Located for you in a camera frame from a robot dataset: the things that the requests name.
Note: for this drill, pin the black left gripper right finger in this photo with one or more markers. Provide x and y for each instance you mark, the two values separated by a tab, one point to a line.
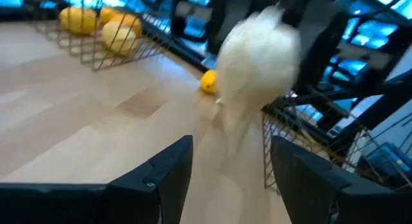
305	192

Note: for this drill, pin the orange lemon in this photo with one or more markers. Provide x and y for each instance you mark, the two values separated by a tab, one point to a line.
130	22

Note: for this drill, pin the white garlic bulb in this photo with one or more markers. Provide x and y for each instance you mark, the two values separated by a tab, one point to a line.
257	66

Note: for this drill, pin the pale yellow lemon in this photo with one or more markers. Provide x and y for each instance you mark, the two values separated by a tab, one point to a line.
117	39

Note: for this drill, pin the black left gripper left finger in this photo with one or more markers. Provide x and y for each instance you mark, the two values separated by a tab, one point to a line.
167	185

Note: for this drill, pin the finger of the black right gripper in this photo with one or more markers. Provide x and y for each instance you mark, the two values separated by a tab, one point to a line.
220	18
322	47

